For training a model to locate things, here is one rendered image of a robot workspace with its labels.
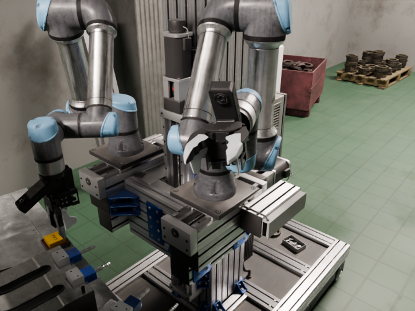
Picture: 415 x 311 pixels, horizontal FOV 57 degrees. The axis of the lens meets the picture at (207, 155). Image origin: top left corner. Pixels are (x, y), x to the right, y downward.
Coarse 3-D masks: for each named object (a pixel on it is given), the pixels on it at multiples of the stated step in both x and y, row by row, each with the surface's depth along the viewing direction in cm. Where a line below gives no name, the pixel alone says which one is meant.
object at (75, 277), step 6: (108, 264) 119; (72, 270) 113; (78, 270) 113; (84, 270) 115; (90, 270) 115; (96, 270) 117; (66, 276) 114; (72, 276) 111; (78, 276) 111; (84, 276) 113; (90, 276) 114; (96, 276) 115; (72, 282) 110; (78, 282) 111; (84, 282) 113
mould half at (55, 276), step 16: (48, 256) 123; (16, 272) 117; (48, 272) 116; (64, 272) 116; (32, 288) 111; (48, 288) 111; (80, 288) 111; (0, 304) 105; (16, 304) 106; (48, 304) 106; (64, 304) 105; (80, 304) 109
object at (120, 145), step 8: (120, 136) 152; (128, 136) 153; (136, 136) 156; (112, 144) 154; (120, 144) 153; (128, 144) 153; (136, 144) 155; (112, 152) 155; (120, 152) 153; (128, 152) 154; (136, 152) 156
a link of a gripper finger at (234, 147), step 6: (228, 138) 65; (234, 138) 65; (240, 138) 65; (228, 144) 63; (234, 144) 63; (240, 144) 63; (228, 150) 61; (234, 150) 61; (240, 150) 63; (228, 156) 60; (234, 156) 61; (228, 162) 60
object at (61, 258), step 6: (90, 246) 126; (54, 252) 120; (60, 252) 120; (66, 252) 122; (72, 252) 122; (78, 252) 122; (84, 252) 125; (54, 258) 119; (60, 258) 118; (66, 258) 119; (72, 258) 121; (78, 258) 122; (60, 264) 118; (66, 264) 119
